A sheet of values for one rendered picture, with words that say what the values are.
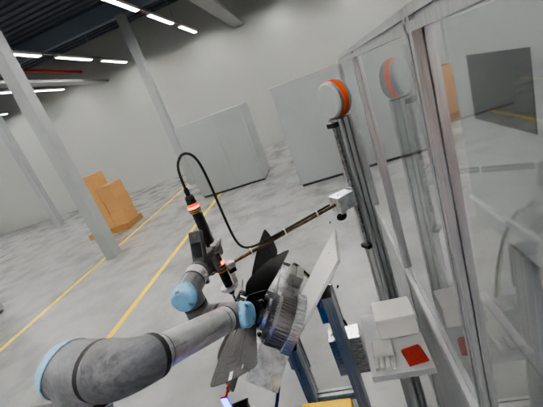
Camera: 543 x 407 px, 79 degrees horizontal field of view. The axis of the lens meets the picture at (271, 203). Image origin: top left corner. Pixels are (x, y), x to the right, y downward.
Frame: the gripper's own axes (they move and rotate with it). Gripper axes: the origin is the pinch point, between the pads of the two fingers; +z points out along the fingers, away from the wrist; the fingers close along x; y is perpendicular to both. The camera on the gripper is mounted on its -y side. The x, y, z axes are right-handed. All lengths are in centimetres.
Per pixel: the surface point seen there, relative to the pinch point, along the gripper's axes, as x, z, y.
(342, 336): 34, 6, 62
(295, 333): 19, -6, 46
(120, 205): -500, 634, 98
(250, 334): 3.8, -11.5, 37.7
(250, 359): 6.2, -24.1, 37.6
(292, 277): 17, 29, 42
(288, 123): -15, 544, 28
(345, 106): 62, 32, -28
